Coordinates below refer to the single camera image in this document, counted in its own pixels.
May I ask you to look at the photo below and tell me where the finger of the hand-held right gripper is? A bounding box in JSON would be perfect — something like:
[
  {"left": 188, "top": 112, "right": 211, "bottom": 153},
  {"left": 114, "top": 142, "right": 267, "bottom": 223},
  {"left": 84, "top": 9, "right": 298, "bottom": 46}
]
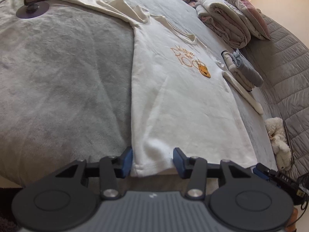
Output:
[{"left": 252, "top": 164, "right": 280, "bottom": 186}]

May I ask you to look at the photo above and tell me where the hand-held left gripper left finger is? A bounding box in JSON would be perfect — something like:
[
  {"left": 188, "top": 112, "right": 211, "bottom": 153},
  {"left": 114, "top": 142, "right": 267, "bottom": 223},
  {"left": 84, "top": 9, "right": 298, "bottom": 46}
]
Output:
[{"left": 55, "top": 146, "right": 134, "bottom": 200}]

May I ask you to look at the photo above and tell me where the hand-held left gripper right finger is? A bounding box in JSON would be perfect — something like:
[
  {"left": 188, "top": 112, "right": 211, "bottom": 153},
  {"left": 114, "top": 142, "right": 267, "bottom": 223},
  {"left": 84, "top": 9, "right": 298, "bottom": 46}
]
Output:
[{"left": 172, "top": 147, "right": 253, "bottom": 200}]

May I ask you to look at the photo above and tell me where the white printed sweatshirt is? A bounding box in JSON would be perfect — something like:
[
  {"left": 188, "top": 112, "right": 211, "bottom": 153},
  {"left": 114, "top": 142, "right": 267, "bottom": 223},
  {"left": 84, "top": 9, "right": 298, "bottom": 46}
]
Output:
[{"left": 55, "top": 0, "right": 264, "bottom": 177}]

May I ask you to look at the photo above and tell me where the white plush toy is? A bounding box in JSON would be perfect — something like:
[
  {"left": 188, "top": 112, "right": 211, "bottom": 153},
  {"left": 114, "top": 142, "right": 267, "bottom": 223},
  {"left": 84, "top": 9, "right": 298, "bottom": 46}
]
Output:
[{"left": 265, "top": 117, "right": 292, "bottom": 170}]

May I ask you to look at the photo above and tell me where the quilted grey headboard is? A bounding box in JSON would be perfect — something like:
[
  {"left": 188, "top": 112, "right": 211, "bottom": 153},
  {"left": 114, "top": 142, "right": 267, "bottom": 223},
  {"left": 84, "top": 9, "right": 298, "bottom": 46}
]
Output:
[{"left": 239, "top": 12, "right": 309, "bottom": 182}]

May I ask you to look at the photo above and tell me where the folded beige garment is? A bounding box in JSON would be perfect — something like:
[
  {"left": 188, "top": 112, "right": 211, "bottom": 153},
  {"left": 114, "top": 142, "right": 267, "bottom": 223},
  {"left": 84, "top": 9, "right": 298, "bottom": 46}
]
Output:
[{"left": 222, "top": 51, "right": 255, "bottom": 92}]

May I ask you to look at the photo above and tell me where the folded grey sweater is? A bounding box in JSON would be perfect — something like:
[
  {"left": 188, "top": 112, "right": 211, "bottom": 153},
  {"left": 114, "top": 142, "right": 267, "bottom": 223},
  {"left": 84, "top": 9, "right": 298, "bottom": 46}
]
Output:
[{"left": 229, "top": 49, "right": 264, "bottom": 87}]

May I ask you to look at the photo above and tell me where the grey bed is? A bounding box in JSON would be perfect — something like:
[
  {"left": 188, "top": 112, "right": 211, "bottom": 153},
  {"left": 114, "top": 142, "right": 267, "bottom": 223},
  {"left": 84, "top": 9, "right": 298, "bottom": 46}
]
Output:
[{"left": 0, "top": 0, "right": 278, "bottom": 189}]

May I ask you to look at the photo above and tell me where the folded grey pink comforter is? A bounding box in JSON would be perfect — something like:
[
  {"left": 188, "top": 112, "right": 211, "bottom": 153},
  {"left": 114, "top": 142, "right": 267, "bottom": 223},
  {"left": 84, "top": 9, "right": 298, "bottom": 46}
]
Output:
[{"left": 195, "top": 0, "right": 251, "bottom": 49}]

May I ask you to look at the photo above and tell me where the pink grey pillow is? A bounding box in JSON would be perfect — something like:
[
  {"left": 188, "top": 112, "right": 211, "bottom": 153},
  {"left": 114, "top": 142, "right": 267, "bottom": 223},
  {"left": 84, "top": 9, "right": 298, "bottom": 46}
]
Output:
[{"left": 223, "top": 0, "right": 271, "bottom": 40}]

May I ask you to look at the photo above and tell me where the round phone stand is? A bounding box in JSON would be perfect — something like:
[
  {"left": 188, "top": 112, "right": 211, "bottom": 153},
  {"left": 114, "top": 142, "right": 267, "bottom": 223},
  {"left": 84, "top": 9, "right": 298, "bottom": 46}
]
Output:
[{"left": 16, "top": 1, "right": 50, "bottom": 19}]

